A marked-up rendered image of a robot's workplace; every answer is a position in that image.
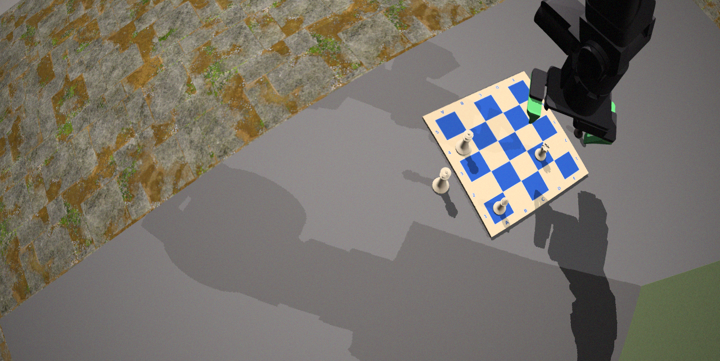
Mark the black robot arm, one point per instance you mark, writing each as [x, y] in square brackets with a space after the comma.
[600, 38]

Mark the blue and cream chessboard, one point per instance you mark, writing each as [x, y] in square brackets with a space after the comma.
[501, 162]

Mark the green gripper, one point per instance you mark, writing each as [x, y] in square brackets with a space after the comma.
[592, 114]

